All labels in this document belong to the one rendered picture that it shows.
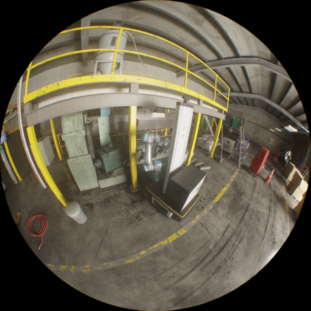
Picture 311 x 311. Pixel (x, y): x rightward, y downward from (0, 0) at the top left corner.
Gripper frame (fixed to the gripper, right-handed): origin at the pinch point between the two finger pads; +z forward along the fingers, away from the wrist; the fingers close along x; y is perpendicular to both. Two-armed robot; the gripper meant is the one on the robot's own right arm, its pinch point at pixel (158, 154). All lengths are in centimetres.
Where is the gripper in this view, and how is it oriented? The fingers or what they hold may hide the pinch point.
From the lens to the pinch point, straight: 204.4
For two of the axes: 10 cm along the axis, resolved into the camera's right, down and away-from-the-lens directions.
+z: -4.5, 6.9, 5.7
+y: 6.4, 6.9, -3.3
